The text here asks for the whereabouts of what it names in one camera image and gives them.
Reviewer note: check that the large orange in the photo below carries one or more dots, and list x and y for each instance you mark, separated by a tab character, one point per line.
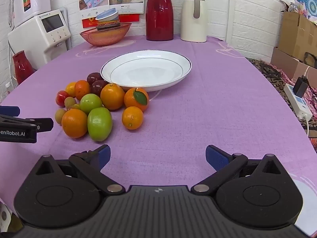
74	124
112	97

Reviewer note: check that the small green fruit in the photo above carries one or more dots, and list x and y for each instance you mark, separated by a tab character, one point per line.
90	103

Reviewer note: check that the pink glass bowl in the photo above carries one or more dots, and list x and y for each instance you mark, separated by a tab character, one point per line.
105	37

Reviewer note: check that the white plate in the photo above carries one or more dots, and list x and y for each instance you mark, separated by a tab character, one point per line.
148	69

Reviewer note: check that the small red vase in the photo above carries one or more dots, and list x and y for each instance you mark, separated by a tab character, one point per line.
22	67

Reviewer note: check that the brown patterned cloth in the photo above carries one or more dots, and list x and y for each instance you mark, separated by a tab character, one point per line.
270	73

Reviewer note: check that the black power adapter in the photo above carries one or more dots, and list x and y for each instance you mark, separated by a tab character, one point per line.
300	87

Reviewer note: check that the small yellow orange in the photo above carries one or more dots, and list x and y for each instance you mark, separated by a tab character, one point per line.
70	89

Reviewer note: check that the white power strip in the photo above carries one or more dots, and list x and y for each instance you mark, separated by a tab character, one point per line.
298	104

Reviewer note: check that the white thermos jug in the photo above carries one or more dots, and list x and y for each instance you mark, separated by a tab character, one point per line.
192	27

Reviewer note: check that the reddish tangerine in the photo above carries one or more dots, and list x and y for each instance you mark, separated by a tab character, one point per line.
82	89

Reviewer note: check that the small red tomato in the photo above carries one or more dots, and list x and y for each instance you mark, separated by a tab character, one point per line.
61	98

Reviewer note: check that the dark red plum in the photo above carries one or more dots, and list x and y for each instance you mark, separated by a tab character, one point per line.
97	87
93	77

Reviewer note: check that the cardboard box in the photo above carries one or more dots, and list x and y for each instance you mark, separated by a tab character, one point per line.
284	63
297	34

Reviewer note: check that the red thermos jug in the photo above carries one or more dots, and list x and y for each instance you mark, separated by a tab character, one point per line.
159	14

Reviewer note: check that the white appliance with screen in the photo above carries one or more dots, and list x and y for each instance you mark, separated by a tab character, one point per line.
32	37

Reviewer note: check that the large green fruit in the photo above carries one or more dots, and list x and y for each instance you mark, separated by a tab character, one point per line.
99	125

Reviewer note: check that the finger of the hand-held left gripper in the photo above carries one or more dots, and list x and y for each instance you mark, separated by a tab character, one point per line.
10	110
44	124

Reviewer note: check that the patterned brown bowl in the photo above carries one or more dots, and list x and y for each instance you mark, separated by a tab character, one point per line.
109	26

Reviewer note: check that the orange with green leaf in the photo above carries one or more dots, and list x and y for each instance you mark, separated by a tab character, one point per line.
133	103

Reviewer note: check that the purple tablecloth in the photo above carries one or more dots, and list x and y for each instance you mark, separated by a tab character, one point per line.
210	109

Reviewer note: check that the red paper sheet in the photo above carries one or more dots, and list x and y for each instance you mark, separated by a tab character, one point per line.
88	22

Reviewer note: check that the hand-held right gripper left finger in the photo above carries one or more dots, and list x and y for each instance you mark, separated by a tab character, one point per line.
105	153

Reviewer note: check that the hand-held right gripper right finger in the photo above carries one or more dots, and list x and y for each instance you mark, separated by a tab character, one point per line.
214	155

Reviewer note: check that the blue and white bowl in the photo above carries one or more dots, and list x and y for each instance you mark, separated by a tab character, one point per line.
107	15

